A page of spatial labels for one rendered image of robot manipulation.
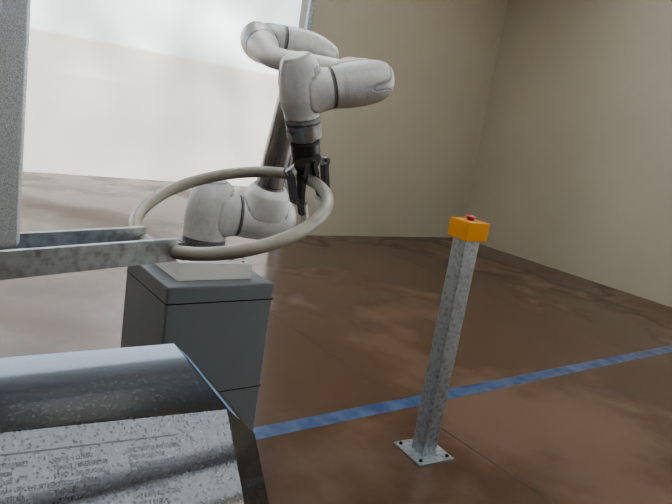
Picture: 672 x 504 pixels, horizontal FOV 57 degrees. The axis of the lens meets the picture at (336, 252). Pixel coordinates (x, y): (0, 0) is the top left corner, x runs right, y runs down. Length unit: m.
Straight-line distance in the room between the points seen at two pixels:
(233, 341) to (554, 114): 6.64
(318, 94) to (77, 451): 0.92
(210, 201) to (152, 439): 1.15
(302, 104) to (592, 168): 6.64
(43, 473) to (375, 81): 1.08
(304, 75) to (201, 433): 0.82
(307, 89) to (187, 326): 0.98
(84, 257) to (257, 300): 1.09
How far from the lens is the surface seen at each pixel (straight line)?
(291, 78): 1.51
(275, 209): 2.23
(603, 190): 7.88
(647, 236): 7.62
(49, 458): 1.19
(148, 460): 1.21
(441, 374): 2.79
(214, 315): 2.17
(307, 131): 1.55
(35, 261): 1.20
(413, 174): 8.23
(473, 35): 8.74
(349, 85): 1.54
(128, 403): 1.27
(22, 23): 1.08
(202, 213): 2.20
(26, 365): 1.43
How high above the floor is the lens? 1.41
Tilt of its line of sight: 12 degrees down
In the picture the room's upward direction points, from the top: 9 degrees clockwise
